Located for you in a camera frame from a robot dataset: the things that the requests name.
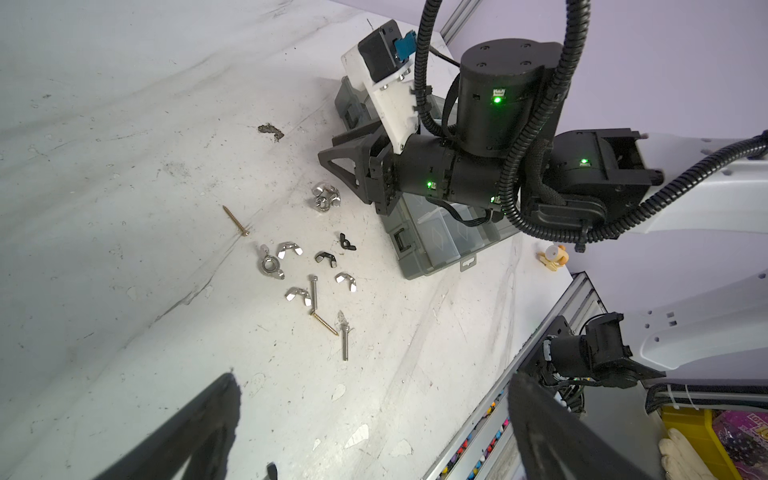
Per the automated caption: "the white work glove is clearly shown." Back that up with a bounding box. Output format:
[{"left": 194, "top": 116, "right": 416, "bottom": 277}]
[{"left": 658, "top": 428, "right": 716, "bottom": 480}]

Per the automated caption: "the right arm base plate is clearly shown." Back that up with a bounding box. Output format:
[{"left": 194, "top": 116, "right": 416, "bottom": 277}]
[{"left": 518, "top": 315, "right": 596, "bottom": 415}]

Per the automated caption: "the silver machine screw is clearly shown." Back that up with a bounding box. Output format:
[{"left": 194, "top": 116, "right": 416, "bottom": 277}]
[
  {"left": 338, "top": 311, "right": 350, "bottom": 362},
  {"left": 308, "top": 274, "right": 318, "bottom": 314}
]

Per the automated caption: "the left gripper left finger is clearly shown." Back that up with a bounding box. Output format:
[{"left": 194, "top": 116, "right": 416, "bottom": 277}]
[{"left": 97, "top": 372, "right": 241, "bottom": 479}]

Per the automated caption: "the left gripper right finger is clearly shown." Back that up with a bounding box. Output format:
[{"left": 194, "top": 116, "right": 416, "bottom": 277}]
[{"left": 507, "top": 373, "right": 649, "bottom": 479}]

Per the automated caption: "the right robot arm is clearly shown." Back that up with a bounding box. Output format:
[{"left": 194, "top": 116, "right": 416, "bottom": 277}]
[{"left": 318, "top": 1, "right": 767, "bottom": 279}]

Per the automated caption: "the brass wood screw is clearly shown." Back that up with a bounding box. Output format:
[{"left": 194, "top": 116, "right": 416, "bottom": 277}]
[{"left": 222, "top": 205, "right": 250, "bottom": 237}]

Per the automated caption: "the yellow plastic bin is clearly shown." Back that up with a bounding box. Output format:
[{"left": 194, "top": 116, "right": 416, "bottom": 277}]
[{"left": 661, "top": 406, "right": 742, "bottom": 480}]

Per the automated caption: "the yellow toy figure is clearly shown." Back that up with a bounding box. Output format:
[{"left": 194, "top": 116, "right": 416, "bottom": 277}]
[{"left": 536, "top": 244, "right": 569, "bottom": 272}]

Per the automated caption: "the grey plastic organizer box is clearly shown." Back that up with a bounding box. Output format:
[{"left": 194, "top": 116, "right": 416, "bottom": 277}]
[{"left": 335, "top": 76, "right": 518, "bottom": 280}]

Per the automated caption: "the small dark metal piece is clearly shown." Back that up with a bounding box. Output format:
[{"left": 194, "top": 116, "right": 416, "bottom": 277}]
[{"left": 257, "top": 122, "right": 285, "bottom": 143}]

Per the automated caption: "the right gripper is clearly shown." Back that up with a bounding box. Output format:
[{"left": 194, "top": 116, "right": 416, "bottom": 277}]
[{"left": 318, "top": 128, "right": 503, "bottom": 216}]

